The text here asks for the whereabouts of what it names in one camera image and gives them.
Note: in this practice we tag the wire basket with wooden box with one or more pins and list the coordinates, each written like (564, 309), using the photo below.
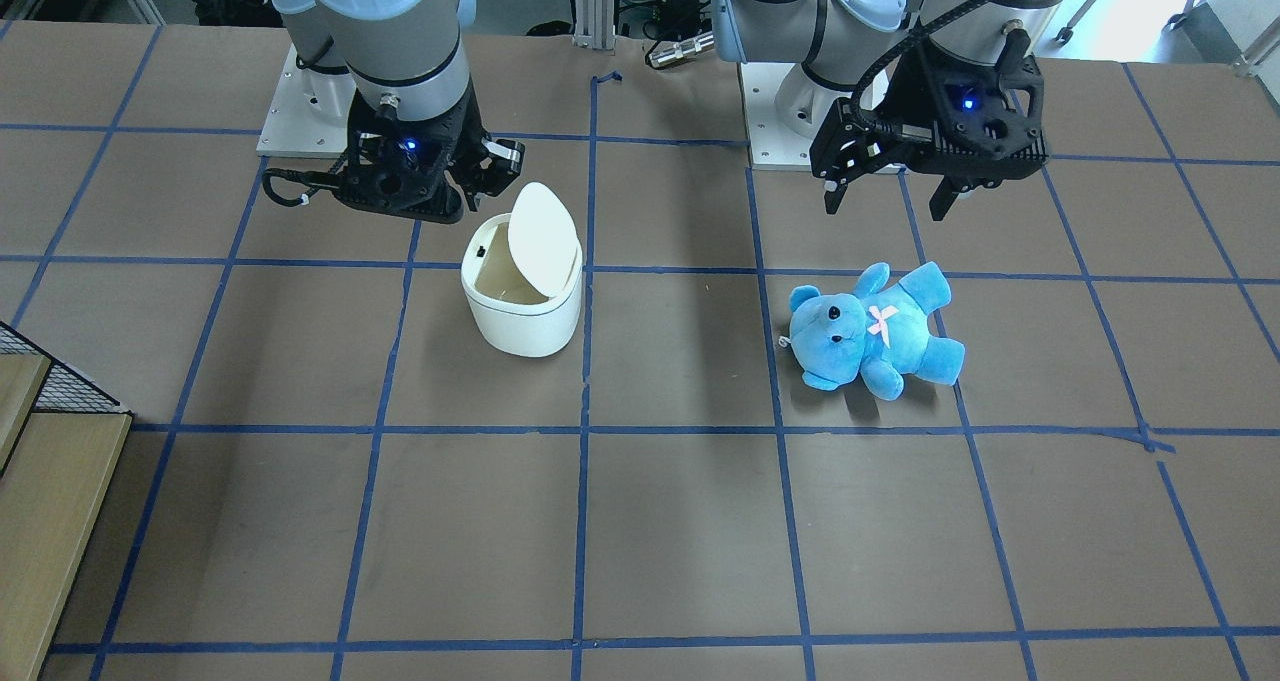
(62, 437)

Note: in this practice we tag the blue teddy bear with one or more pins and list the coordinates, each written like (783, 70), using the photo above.
(878, 332)

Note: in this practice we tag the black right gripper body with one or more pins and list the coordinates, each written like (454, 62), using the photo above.
(497, 158)

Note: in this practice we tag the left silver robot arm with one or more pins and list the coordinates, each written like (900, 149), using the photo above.
(854, 45)

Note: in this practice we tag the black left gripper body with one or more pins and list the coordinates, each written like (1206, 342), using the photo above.
(914, 92)

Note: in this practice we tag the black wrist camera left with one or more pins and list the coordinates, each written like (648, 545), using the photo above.
(985, 118)

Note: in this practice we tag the white trash can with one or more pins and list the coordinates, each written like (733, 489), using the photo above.
(522, 275)

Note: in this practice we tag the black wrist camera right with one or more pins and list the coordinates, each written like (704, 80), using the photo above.
(397, 167)

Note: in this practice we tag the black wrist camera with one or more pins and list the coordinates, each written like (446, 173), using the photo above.
(397, 167)
(985, 118)

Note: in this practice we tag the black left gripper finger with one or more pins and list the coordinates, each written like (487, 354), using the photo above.
(949, 191)
(847, 146)

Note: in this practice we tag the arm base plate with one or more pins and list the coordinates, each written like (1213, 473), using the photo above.
(307, 116)
(783, 110)

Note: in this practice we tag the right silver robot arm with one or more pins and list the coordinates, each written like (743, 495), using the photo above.
(406, 57)

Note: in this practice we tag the aluminium frame post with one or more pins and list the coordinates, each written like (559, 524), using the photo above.
(594, 25)

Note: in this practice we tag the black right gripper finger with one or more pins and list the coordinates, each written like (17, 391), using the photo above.
(502, 164)

